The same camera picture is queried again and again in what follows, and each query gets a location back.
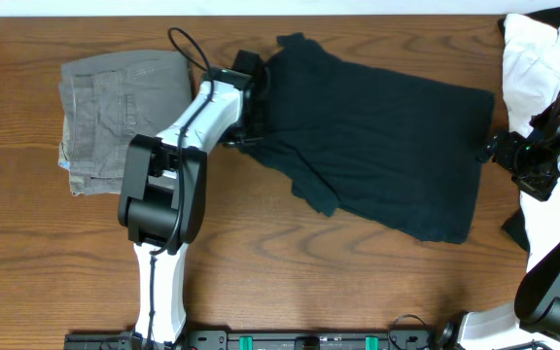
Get small black cable loop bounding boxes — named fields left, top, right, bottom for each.
left=386, top=313, right=432, bottom=350

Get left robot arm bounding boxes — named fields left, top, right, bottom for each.
left=118, top=66, right=270, bottom=349

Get black t-shirt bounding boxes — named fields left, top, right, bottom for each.
left=247, top=33, right=494, bottom=244

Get folded grey khaki pants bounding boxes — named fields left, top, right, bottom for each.
left=58, top=50, right=193, bottom=195

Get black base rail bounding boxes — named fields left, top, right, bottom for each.
left=63, top=329, right=433, bottom=350

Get black garment under white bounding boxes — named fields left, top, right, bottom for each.
left=501, top=208, right=530, bottom=253

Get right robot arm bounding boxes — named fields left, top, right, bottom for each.
left=450, top=155, right=560, bottom=349

